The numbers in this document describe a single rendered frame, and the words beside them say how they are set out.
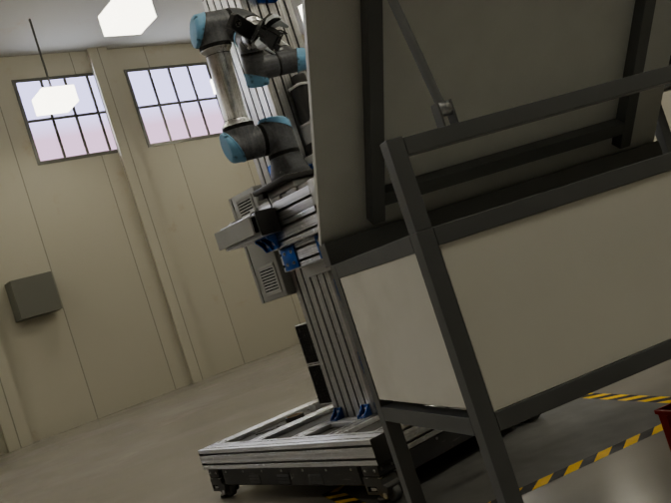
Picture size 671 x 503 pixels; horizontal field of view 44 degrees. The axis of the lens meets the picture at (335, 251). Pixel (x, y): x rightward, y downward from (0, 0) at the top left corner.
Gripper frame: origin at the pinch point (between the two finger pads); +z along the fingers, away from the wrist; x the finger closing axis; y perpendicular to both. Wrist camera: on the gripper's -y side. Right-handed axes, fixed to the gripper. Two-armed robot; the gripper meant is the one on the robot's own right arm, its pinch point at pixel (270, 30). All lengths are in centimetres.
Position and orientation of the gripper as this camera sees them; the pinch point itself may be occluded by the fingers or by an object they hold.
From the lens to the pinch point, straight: 241.3
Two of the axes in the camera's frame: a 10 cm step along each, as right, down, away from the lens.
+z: 3.7, 2.1, -9.1
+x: -4.4, 9.0, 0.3
